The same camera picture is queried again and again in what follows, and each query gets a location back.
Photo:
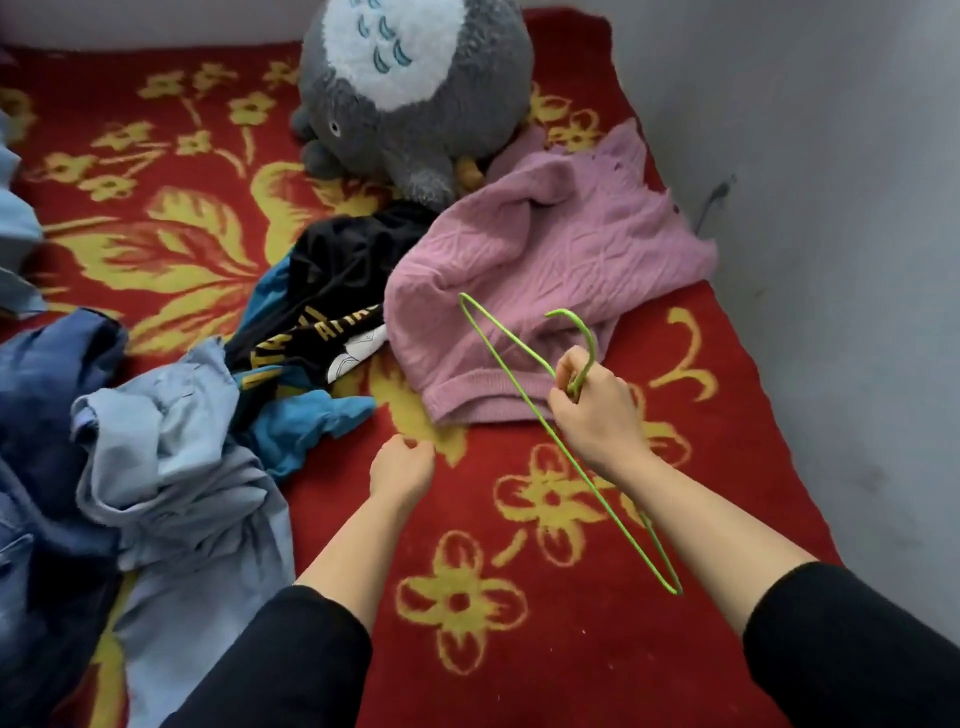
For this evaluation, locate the person's right hand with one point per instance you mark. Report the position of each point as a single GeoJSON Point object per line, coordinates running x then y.
{"type": "Point", "coordinates": [596, 424]}

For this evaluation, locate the person's left hand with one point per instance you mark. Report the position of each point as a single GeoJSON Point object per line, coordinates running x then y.
{"type": "Point", "coordinates": [399, 472]}

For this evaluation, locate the person's right thumb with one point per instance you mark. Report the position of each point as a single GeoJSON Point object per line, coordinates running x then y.
{"type": "Point", "coordinates": [559, 405]}

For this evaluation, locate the person's left fingers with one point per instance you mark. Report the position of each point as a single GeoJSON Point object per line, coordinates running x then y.
{"type": "Point", "coordinates": [409, 444]}

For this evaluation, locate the person's right forearm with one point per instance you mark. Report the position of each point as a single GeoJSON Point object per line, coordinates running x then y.
{"type": "Point", "coordinates": [757, 577]}

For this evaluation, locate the person's left forearm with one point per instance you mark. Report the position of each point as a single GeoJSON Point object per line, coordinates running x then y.
{"type": "Point", "coordinates": [330, 600]}

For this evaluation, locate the teal blue garment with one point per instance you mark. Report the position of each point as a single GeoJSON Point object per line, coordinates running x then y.
{"type": "Point", "coordinates": [300, 420]}

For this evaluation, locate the pink knitted sweater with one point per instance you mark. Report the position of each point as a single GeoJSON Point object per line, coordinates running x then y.
{"type": "Point", "coordinates": [540, 270]}

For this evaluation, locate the black printed shirt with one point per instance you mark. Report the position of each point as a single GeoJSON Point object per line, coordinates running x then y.
{"type": "Point", "coordinates": [337, 292]}

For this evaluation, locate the red floral blanket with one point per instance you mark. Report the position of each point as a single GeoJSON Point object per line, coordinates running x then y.
{"type": "Point", "coordinates": [570, 585]}

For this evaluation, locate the light blue shirt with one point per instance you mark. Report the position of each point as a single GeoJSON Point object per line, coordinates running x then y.
{"type": "Point", "coordinates": [187, 510]}

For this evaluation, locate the grey plush toy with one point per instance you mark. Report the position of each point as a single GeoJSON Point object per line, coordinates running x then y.
{"type": "Point", "coordinates": [409, 90]}

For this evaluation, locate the dark blue denim garment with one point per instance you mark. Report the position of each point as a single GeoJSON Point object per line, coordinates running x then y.
{"type": "Point", "coordinates": [45, 487]}

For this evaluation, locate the pale blue denim garment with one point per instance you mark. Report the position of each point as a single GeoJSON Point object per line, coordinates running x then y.
{"type": "Point", "coordinates": [15, 225]}

